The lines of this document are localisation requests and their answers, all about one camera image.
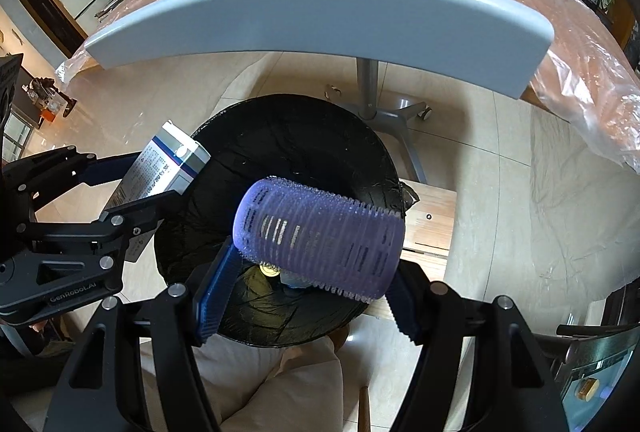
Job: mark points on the dark wooden door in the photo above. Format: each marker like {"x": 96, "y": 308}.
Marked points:
{"x": 50, "y": 17}

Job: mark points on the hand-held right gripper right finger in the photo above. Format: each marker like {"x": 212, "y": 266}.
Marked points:
{"x": 402, "y": 307}

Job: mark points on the white box with blue stripe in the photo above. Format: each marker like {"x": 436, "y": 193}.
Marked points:
{"x": 160, "y": 162}

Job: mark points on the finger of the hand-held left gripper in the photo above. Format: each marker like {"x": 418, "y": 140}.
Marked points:
{"x": 145, "y": 209}
{"x": 105, "y": 172}

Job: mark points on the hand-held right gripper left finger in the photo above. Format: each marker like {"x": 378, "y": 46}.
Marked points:
{"x": 215, "y": 297}

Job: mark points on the person's beige trousers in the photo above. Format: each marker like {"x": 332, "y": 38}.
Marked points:
{"x": 300, "y": 392}

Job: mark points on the clear plastic table cover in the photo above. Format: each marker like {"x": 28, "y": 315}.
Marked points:
{"x": 575, "y": 37}

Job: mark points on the black lined trash bin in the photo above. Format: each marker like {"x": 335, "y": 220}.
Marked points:
{"x": 300, "y": 147}

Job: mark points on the purple hair roller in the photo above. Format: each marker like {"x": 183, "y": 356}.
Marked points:
{"x": 320, "y": 232}

